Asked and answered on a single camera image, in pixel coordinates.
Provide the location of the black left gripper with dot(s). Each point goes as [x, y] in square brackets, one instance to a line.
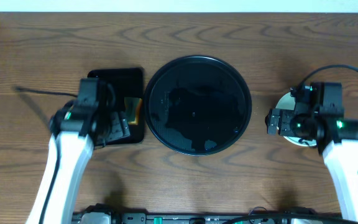
[117, 127]

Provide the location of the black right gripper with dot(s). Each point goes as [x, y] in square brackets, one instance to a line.
[286, 116]

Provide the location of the light green plate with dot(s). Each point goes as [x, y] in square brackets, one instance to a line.
[287, 102]

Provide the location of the orange sponge with green scourer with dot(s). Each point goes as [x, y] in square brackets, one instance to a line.
[133, 106]

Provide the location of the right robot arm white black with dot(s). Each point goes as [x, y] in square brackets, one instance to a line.
[337, 141]

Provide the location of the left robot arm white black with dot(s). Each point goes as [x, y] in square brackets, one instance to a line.
[76, 131]

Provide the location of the black rectangular tray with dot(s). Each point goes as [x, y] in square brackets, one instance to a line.
[127, 82]

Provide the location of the black round tray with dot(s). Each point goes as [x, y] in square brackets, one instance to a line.
[197, 105]

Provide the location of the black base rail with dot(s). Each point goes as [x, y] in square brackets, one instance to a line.
[102, 213]

